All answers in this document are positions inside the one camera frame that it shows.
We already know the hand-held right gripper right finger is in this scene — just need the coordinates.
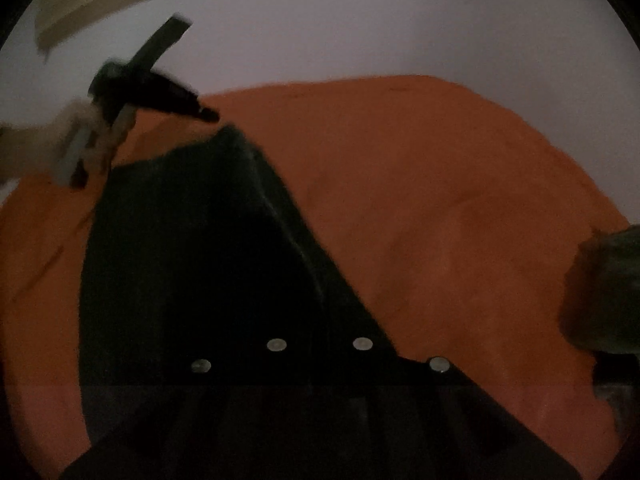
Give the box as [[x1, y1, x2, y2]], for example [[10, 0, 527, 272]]
[[322, 305, 583, 480]]

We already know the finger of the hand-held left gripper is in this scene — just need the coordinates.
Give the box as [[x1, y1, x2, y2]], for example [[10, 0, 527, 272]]
[[142, 71, 221, 123], [131, 14, 194, 72]]

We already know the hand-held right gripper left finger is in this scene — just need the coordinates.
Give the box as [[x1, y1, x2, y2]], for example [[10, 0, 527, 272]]
[[57, 305, 321, 480]]

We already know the dark green fleece cloth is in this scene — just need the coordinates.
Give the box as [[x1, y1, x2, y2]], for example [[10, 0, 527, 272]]
[[77, 124, 401, 461]]

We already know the person's left hand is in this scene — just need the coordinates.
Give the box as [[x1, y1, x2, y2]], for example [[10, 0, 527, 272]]
[[50, 101, 135, 183]]

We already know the orange blanket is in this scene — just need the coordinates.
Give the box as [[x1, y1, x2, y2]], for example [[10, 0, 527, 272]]
[[0, 74, 631, 476]]

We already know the green garment pile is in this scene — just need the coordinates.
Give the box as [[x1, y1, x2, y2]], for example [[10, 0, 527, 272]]
[[557, 224, 640, 358]]

